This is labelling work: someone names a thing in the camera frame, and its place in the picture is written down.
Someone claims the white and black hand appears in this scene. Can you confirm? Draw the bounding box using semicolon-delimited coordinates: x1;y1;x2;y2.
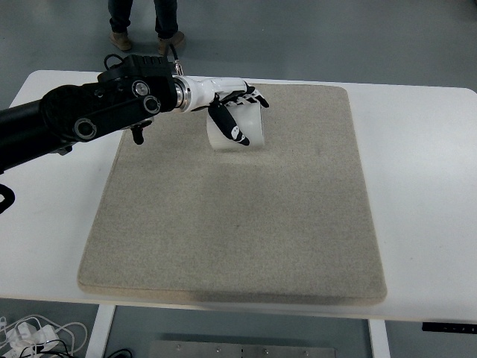
186;76;270;147

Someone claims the white ribbed cup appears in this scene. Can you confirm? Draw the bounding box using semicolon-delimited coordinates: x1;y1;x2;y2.
206;102;266;151

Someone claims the person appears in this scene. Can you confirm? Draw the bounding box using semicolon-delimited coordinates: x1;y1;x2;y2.
107;0;186;57

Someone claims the beige felt mat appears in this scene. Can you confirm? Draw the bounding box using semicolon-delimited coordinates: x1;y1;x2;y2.
77;82;388;307

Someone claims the white table leg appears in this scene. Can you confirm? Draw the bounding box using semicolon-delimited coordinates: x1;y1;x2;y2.
367;318;391;358
87;304;116;358

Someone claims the grey metal plate with screws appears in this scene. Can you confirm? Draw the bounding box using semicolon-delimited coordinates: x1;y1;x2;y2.
148;339;335;358

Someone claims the black table control panel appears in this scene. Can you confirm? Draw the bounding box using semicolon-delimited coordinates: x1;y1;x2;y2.
422;321;477;332

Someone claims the white power strip with cables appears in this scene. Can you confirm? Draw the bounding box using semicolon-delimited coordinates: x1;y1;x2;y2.
0;315;89;358

